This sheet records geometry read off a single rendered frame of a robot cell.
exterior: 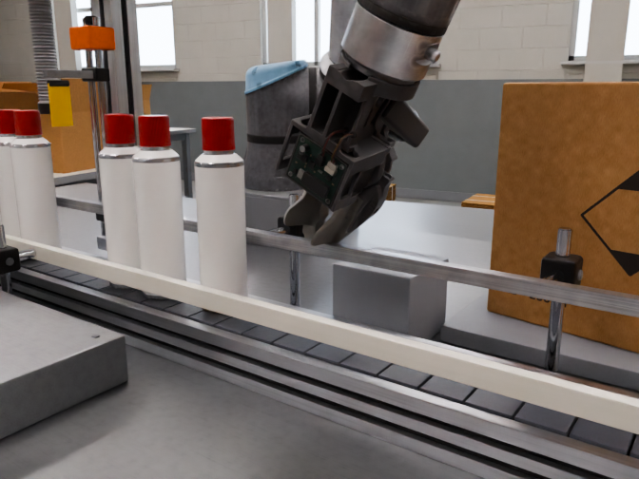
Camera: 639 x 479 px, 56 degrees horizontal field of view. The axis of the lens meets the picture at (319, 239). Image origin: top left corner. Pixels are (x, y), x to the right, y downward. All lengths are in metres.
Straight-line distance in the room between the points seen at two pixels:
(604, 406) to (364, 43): 0.31
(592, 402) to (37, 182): 0.73
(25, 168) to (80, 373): 0.38
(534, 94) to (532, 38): 5.40
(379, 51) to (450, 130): 5.74
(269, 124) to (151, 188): 0.48
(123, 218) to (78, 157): 1.99
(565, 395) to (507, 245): 0.31
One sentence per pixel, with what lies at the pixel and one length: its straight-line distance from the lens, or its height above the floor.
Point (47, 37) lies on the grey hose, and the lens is 1.05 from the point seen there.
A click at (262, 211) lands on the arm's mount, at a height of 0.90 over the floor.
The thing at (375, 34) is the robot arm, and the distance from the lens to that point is 0.49.
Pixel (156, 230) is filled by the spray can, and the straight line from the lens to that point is 0.69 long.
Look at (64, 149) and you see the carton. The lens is 2.66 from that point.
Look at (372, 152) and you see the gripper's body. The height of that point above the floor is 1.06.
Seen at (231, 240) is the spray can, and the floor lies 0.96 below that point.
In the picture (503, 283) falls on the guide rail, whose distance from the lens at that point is 0.53.
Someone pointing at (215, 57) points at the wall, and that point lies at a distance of 7.42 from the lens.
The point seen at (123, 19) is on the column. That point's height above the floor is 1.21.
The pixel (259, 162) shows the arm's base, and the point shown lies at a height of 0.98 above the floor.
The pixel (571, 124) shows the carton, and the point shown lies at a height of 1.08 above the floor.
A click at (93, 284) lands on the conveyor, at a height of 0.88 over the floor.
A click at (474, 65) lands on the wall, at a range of 6.17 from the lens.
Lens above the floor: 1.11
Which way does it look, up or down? 14 degrees down
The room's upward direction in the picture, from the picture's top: straight up
